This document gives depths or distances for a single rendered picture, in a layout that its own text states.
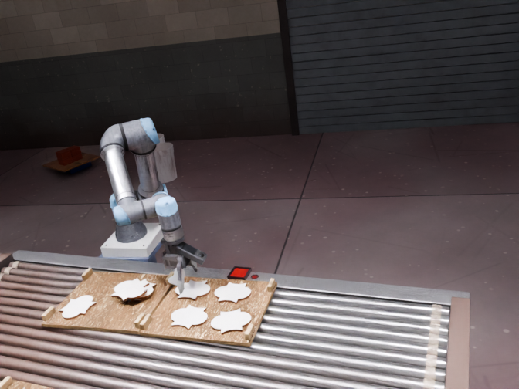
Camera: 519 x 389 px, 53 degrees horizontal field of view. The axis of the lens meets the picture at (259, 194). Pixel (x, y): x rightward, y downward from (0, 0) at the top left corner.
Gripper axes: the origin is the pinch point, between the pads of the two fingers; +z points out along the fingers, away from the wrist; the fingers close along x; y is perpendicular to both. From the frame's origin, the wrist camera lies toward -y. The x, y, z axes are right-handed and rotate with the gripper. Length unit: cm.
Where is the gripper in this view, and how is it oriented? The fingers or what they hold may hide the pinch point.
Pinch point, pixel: (191, 282)
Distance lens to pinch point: 204.3
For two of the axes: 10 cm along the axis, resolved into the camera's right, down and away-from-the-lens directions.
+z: 1.6, 9.0, 4.0
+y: -9.5, 0.2, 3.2
